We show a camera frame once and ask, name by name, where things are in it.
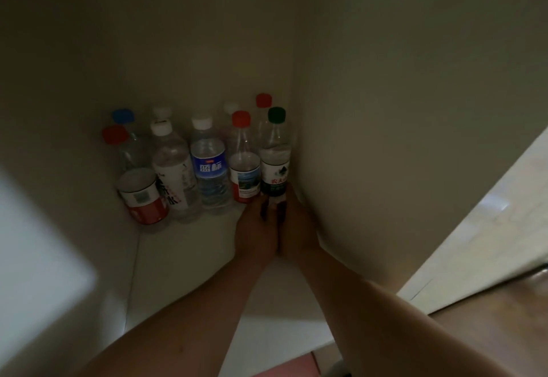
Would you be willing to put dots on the person's right hand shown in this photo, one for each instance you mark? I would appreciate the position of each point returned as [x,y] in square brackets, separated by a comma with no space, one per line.
[297,231]

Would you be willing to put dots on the person's left hand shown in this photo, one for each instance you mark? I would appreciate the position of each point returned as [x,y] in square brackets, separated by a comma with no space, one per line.
[257,235]

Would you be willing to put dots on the person's right fingers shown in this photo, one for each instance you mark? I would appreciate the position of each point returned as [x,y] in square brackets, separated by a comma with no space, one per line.
[289,203]

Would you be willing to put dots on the person's left fingers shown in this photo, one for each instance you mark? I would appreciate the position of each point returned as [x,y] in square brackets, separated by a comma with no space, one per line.
[262,209]

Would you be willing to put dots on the green cap water bottle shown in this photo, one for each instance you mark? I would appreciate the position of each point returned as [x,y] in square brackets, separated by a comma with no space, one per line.
[275,163]

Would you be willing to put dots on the person's left forearm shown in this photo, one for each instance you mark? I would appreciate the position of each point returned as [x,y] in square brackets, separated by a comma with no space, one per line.
[192,317]

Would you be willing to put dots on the person's right forearm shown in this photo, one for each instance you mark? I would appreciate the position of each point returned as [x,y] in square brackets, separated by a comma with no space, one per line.
[376,321]

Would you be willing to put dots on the red cap bottle scenery label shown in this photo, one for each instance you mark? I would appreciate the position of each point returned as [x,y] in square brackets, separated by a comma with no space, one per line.
[244,167]

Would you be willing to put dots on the blue label water bottle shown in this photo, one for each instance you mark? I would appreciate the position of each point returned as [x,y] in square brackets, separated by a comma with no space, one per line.
[209,167]

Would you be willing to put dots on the white label water bottle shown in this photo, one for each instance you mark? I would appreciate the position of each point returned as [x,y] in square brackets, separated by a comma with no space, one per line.
[173,171]

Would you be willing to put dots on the red cap plastic bottle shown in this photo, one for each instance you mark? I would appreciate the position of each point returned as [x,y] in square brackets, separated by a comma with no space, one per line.
[263,101]

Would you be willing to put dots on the beige cabinet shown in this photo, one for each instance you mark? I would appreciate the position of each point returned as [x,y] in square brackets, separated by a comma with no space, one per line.
[385,133]

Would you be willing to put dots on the red label water bottle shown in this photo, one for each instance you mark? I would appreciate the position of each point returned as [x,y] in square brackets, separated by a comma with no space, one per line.
[141,197]

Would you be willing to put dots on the blue cap plastic bottle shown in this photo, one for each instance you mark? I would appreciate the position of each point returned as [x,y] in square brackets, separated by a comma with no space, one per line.
[123,115]

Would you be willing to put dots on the white cabinet door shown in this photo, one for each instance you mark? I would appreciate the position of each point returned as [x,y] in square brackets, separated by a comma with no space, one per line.
[483,227]

